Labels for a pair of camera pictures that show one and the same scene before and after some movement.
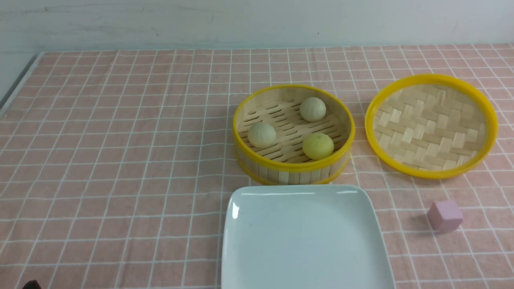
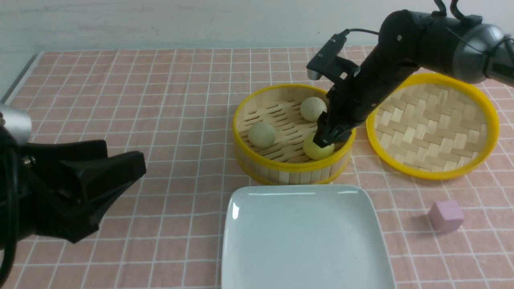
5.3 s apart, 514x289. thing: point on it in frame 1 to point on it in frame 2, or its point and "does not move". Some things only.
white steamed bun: [261, 135] does not move
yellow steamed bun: [317, 146] does not move
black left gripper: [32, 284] to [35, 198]
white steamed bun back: [313, 109] does not move
